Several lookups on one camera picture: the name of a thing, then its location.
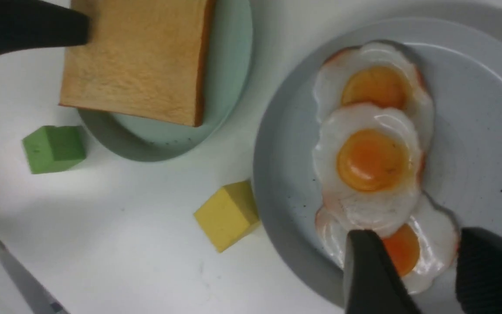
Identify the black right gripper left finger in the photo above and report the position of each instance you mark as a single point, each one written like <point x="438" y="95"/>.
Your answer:
<point x="371" y="284"/>

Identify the mint green plate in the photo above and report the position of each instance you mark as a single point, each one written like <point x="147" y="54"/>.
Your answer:
<point x="228" y="63"/>

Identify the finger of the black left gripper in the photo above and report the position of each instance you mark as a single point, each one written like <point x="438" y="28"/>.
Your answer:
<point x="29" y="24"/>

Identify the fried egg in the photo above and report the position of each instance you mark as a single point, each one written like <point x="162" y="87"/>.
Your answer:
<point x="421" y="250"/>
<point x="367" y="161"/>
<point x="380" y="74"/>

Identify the grey speckled plate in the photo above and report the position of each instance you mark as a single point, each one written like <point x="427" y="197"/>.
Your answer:
<point x="462" y="67"/>

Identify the yellow foam cube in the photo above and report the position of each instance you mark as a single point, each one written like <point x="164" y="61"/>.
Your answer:
<point x="228" y="215"/>

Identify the toast slice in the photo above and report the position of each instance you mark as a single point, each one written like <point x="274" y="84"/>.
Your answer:
<point x="144" y="58"/>

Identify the grey metal table edge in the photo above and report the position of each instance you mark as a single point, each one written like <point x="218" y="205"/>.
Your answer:
<point x="21" y="292"/>

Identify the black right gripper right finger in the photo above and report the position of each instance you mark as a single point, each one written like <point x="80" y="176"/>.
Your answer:
<point x="478" y="284"/>

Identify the green foam cube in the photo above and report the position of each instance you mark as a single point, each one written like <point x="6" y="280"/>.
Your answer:
<point x="52" y="149"/>

